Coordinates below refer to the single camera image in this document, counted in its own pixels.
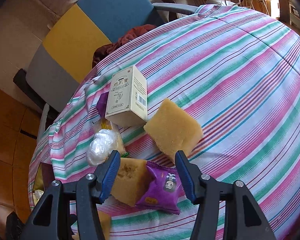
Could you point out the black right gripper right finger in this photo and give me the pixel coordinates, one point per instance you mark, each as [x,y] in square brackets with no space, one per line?
[244,218]

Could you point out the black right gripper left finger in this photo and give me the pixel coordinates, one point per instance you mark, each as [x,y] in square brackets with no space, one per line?
[50,218]

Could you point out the small yellow sponge block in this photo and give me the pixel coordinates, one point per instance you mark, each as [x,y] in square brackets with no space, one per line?
[105,224]

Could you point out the white plastic ball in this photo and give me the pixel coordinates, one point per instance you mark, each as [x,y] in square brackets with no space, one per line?
[104,142]

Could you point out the purple snack packet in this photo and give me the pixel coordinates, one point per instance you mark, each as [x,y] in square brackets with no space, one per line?
[102,104]
[163,191]

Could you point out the beige medicine box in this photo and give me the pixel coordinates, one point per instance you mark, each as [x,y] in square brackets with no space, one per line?
[127,98]

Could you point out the gold maroon storage box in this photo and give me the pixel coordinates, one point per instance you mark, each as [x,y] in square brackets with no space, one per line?
[43,179]

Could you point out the orange snack packet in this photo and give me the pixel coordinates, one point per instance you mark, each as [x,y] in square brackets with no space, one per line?
[106,124]

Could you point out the grey yellow blue chair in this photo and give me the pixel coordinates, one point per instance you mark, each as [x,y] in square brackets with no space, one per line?
[65,56]

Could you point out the dark red cloth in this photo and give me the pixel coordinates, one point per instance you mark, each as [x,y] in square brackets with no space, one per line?
[132,34]

